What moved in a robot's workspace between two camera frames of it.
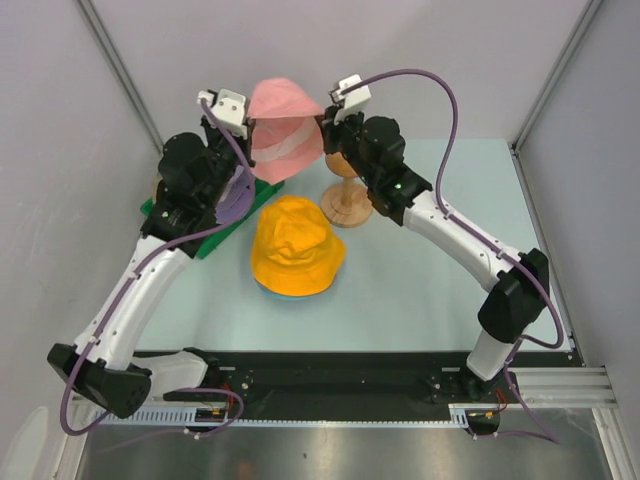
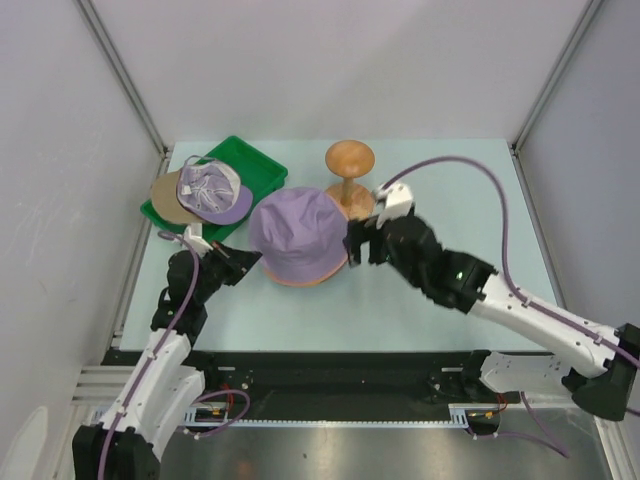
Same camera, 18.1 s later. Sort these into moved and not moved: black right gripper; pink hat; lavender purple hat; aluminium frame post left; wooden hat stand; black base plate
Moved: pink hat; black right gripper; lavender purple hat
Not moved: wooden hat stand; black base plate; aluminium frame post left
